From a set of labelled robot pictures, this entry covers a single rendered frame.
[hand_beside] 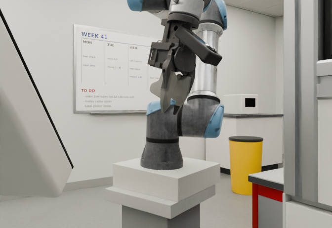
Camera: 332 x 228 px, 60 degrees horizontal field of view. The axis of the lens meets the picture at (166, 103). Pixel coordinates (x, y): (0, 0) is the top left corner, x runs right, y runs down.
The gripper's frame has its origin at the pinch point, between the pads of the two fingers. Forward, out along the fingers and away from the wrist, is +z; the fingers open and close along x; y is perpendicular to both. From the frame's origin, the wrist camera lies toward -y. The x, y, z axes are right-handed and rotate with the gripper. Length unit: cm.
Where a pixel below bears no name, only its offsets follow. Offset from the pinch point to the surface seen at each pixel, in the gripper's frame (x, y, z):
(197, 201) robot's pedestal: -31.7, 8.6, 29.0
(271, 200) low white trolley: -65, -3, 29
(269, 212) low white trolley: -66, -3, 34
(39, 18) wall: -94, 306, -61
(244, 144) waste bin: -265, 106, 35
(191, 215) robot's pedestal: -35, 12, 36
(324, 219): 15.4, -35.3, 6.5
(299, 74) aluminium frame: 15.7, -30.1, -7.7
